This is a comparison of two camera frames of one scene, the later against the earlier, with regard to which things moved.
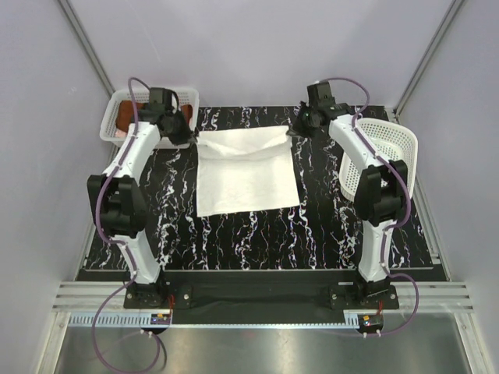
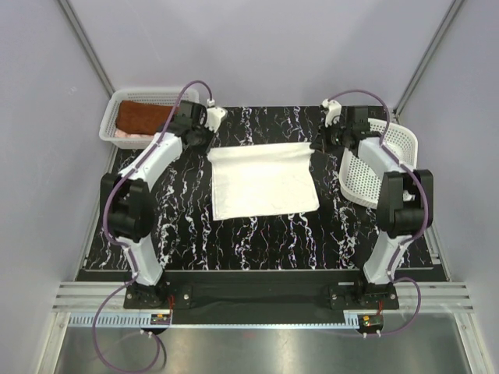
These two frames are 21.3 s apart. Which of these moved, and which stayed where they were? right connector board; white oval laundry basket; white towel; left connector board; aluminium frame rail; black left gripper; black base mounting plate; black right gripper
Moved: black left gripper; black right gripper; white towel
Stayed: left connector board; right connector board; white oval laundry basket; aluminium frame rail; black base mounting plate
